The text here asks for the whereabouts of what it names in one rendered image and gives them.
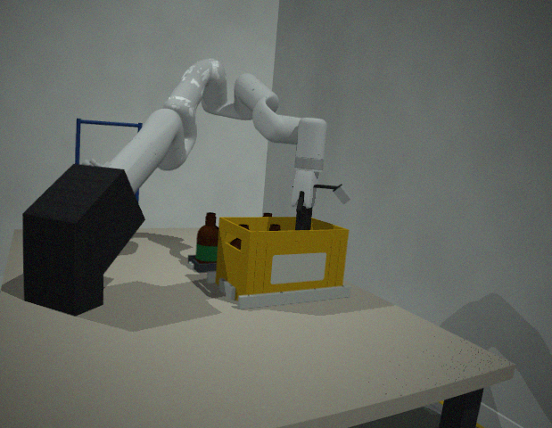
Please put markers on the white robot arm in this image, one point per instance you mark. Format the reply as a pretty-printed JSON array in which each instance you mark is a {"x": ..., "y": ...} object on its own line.
[{"x": 173, "y": 129}]

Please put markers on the yellow crate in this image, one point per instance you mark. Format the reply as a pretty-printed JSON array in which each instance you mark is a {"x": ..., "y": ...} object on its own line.
[{"x": 282, "y": 261}]

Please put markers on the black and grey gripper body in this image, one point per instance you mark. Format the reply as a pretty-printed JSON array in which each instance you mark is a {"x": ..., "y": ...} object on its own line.
[{"x": 304, "y": 180}]

